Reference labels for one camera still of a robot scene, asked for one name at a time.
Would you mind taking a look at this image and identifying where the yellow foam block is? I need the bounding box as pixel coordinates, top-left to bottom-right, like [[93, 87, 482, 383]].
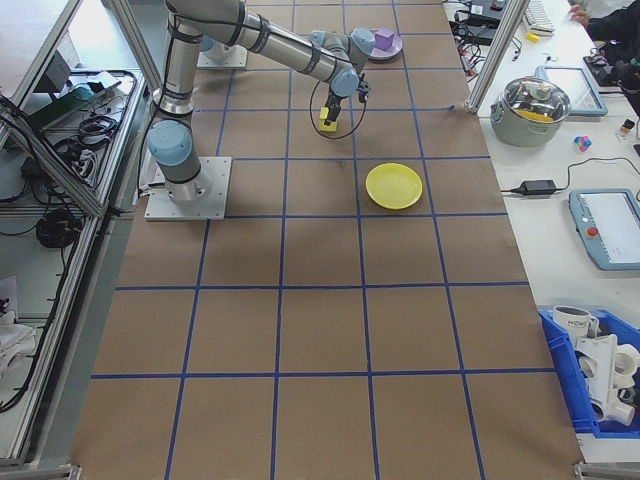
[[318, 106, 341, 134]]

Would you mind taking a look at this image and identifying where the dark sleeved bystander forearm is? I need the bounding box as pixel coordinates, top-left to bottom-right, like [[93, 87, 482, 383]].
[[585, 7, 640, 45]]

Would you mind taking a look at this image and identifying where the lavender round plate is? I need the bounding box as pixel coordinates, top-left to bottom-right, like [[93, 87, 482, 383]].
[[367, 28, 404, 63]]

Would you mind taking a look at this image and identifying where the yellow round plate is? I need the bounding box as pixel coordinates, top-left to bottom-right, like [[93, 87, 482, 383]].
[[365, 162, 424, 210]]

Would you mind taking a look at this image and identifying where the black electronics box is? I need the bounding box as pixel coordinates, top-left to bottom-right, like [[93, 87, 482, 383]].
[[466, 0, 502, 27]]

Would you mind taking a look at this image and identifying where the steel pot with lid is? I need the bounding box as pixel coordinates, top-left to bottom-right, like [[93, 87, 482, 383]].
[[489, 74, 573, 148]]

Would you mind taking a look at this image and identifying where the black power adapter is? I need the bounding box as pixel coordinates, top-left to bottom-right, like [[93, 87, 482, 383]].
[[519, 179, 558, 196]]

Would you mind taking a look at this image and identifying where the white keyboard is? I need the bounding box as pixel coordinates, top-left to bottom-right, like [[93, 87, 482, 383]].
[[521, 0, 557, 37]]

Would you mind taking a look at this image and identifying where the blue-grey teach pendant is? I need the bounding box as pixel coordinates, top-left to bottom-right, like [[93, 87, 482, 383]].
[[568, 187, 640, 272], [534, 65, 609, 118]]

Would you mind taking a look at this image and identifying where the green case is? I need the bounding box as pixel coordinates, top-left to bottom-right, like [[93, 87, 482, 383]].
[[37, 83, 110, 132]]

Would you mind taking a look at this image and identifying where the grey power supply box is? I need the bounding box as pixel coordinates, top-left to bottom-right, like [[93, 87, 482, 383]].
[[42, 49, 75, 94]]

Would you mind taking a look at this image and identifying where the white printed mug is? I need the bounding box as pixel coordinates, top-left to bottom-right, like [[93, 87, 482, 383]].
[[551, 305, 601, 342]]

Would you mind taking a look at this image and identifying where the blue plastic bin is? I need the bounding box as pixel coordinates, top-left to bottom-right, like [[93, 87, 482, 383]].
[[537, 308, 640, 440]]

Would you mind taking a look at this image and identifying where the white pipe fitting assembly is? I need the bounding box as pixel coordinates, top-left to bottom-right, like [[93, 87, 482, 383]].
[[574, 332, 640, 427]]

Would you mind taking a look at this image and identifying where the white cloth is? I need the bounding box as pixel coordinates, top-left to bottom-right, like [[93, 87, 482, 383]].
[[0, 276, 37, 372]]

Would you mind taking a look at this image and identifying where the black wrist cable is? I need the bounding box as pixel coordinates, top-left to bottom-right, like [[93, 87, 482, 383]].
[[308, 79, 369, 140]]

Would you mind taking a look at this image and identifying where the white square base plate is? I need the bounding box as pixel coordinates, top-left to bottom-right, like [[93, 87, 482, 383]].
[[143, 156, 234, 222], [196, 49, 250, 70]]

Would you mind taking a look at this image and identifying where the aluminium profile post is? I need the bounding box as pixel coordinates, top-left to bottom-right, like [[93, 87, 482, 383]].
[[466, 0, 532, 115]]

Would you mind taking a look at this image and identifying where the tangled black cable bundle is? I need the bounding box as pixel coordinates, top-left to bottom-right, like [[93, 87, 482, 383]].
[[52, 113, 122, 177]]

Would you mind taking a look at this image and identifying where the aluminium V-shaped frame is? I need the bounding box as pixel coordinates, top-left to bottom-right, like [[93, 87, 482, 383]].
[[0, 0, 167, 469]]

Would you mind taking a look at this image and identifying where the black adapter cable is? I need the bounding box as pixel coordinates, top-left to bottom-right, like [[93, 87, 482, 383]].
[[500, 157, 640, 195]]

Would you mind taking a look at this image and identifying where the coiled black cable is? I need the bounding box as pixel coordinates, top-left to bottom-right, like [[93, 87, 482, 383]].
[[36, 206, 85, 250]]

